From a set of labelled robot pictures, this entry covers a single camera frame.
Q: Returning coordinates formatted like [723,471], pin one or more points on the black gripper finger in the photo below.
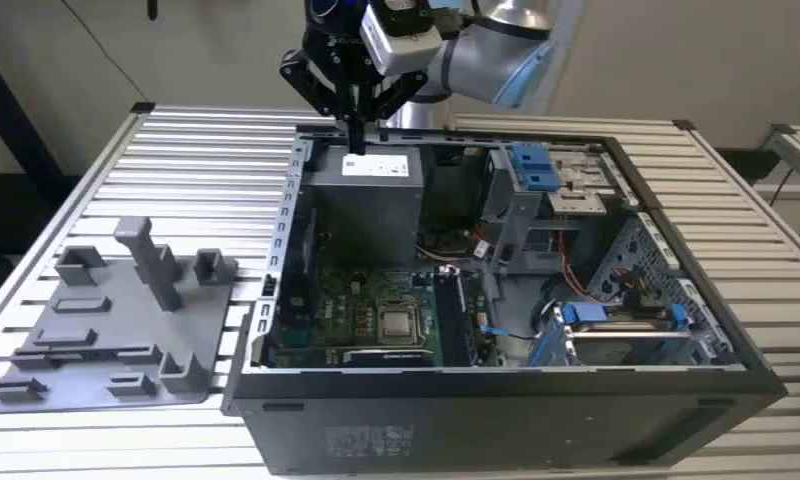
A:
[307,80]
[400,92]

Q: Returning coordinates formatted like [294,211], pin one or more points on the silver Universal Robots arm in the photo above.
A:
[480,65]

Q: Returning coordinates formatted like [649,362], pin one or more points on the blue plastic drive clip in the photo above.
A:
[530,155]
[542,181]

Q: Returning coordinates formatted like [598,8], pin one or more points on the black table corner cap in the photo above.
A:
[685,125]
[143,107]

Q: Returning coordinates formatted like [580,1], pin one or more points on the grey power supply unit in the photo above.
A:
[367,220]

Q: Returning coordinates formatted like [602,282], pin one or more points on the grey metal drive cage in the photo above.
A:
[516,225]

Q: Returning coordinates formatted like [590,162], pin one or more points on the green motherboard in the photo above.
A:
[347,300]

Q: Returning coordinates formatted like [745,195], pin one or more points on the silver CPU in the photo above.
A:
[399,325]

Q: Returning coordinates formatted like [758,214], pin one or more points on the hard disk in blue carrier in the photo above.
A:
[583,312]

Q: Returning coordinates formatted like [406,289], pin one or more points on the black graphics card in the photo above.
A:
[387,357]

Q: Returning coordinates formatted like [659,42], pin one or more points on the black box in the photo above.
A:
[747,165]

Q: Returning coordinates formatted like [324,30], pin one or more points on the grey plastic parts rack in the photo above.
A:
[127,320]

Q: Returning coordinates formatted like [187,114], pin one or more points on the black open PC case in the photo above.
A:
[440,415]

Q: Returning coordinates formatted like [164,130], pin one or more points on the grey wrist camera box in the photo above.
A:
[400,50]

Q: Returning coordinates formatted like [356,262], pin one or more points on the black wall bracket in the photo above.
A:
[152,10]

